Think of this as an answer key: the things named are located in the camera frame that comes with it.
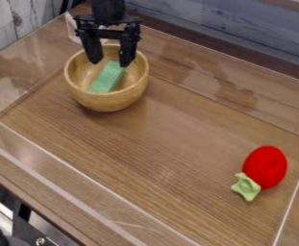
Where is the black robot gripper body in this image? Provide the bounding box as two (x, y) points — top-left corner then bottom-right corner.
(73, 0), (141, 40)

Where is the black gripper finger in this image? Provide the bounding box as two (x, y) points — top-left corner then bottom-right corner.
(117, 25), (141, 67)
(77, 29), (103, 64)

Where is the green rectangular block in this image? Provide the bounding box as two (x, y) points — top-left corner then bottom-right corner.
(87, 61), (124, 93)

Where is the brown wooden bowl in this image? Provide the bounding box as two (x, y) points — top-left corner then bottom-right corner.
(63, 43), (150, 112)

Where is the red plush ball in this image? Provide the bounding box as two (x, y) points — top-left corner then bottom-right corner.
(242, 146), (287, 189)

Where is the small green plastic toy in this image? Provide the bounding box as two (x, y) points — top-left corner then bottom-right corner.
(231, 172), (260, 202)

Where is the black metal table frame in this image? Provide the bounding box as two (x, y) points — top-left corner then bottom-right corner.
(12, 198), (72, 246)

